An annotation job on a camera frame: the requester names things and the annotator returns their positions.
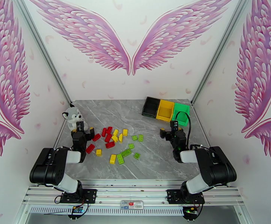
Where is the green plastic bin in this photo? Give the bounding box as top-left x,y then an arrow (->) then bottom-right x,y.
171,102 -> 190,126

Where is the yellow plastic bin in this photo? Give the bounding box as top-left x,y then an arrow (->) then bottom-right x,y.
155,99 -> 175,122

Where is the black plastic bin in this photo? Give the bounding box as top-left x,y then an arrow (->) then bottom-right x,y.
142,96 -> 161,118

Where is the grey white husky plush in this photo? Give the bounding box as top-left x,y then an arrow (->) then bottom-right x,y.
62,103 -> 89,133

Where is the aluminium table edge strip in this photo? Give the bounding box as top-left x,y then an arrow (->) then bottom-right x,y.
191,104 -> 212,149
44,118 -> 68,171

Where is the white label sticker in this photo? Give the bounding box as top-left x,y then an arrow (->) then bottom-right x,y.
120,200 -> 144,210

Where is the black right camera cable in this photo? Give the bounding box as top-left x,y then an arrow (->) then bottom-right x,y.
174,111 -> 193,149

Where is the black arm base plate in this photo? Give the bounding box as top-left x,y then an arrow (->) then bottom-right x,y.
61,189 -> 97,204
167,189 -> 206,205

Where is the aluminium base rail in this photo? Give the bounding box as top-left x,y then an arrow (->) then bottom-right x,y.
22,179 -> 246,206

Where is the white slotted cable tray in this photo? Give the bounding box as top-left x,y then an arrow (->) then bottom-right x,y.
29,206 -> 185,216

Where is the aluminium frame post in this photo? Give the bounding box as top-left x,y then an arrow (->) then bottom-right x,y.
12,0 -> 73,105
191,0 -> 253,105

